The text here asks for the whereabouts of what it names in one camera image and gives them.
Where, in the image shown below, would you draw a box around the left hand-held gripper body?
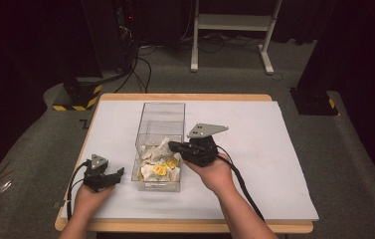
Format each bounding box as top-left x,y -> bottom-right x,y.
83,153 -> 109,193

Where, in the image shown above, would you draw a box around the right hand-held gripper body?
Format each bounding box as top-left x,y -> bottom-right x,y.
186,122 -> 230,168

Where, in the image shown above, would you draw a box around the pile of yellow-tagged tea bags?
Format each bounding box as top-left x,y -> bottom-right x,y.
137,136 -> 183,183

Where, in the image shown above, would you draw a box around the clear plastic drawer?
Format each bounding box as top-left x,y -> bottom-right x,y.
130,132 -> 183,193

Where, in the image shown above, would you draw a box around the person's left hand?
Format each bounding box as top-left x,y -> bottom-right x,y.
73,184 -> 116,217

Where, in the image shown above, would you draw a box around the person's right hand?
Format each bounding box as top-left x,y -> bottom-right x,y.
182,152 -> 238,196

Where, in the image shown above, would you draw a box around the wooden table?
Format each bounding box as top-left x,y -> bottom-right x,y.
54,93 -> 314,234

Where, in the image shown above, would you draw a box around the white table mat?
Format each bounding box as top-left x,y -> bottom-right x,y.
60,100 -> 320,222

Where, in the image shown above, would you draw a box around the black yellow-striped stand base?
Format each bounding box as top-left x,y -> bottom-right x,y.
52,76 -> 104,113
288,87 -> 339,117

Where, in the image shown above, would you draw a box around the black equipment rack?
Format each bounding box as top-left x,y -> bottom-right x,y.
116,0 -> 137,73

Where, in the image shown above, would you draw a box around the white metal stand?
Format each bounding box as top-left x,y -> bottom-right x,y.
190,0 -> 283,76

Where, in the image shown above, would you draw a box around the left hand-held gripper cable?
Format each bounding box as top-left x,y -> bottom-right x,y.
66,160 -> 92,221

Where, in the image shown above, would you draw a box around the hand-held gripper cable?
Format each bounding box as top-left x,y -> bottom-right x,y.
216,144 -> 267,223
66,160 -> 92,221

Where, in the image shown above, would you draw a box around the right hand-held gripper cable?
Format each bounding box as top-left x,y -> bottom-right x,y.
216,144 -> 267,223

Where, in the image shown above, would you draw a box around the black floor cables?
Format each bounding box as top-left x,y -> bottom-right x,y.
112,46 -> 153,95

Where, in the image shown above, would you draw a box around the cable bundle under stand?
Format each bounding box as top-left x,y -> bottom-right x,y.
174,31 -> 263,54

